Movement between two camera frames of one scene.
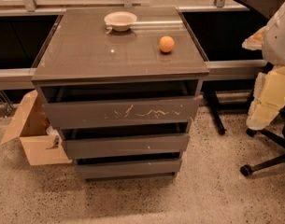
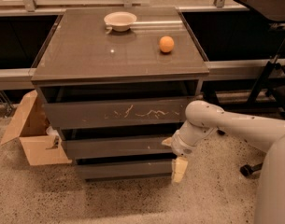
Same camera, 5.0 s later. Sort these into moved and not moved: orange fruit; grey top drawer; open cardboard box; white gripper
Moved: white gripper
Not moved: open cardboard box; orange fruit; grey top drawer
